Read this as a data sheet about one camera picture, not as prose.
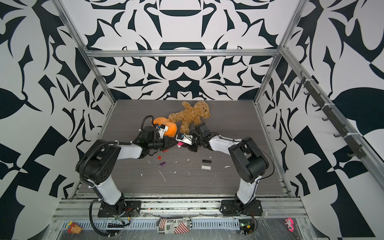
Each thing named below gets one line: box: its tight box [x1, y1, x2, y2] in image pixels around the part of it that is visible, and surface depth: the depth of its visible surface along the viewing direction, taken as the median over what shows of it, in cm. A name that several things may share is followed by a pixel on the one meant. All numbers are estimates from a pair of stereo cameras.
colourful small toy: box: [66, 220, 83, 234], surface depth 69 cm
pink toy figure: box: [284, 217, 297, 235], surface depth 72 cm
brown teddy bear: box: [168, 101, 211, 134], surface depth 107 cm
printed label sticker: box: [156, 217, 193, 235], surface depth 70 cm
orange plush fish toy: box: [151, 116, 178, 138], surface depth 98 cm
